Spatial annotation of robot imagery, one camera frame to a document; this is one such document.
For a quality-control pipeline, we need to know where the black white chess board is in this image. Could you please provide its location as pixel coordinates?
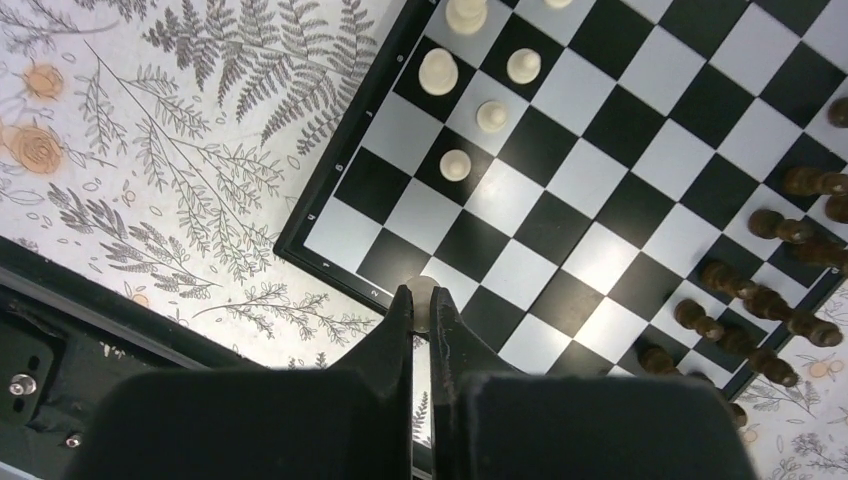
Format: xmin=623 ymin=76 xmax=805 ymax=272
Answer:
xmin=275 ymin=1 xmax=847 ymax=375

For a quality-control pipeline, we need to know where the dark chess pieces row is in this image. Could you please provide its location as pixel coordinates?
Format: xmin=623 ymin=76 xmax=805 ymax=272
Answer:
xmin=616 ymin=99 xmax=847 ymax=423

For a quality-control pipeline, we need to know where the eleventh white chess piece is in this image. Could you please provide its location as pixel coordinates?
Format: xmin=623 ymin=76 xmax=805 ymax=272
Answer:
xmin=405 ymin=275 xmax=439 ymax=334

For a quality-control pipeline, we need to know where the floral white table mat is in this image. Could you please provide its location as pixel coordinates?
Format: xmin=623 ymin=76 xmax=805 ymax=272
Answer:
xmin=1 ymin=1 xmax=847 ymax=479

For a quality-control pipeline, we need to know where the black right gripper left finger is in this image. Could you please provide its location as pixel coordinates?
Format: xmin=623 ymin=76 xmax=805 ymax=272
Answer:
xmin=66 ymin=286 xmax=413 ymax=479

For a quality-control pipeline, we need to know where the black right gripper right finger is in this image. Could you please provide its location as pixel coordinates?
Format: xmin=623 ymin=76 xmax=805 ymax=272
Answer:
xmin=429 ymin=287 xmax=755 ymax=479

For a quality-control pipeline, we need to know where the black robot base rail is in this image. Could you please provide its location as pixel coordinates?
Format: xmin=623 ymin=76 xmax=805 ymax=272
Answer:
xmin=1 ymin=239 xmax=259 ymax=479

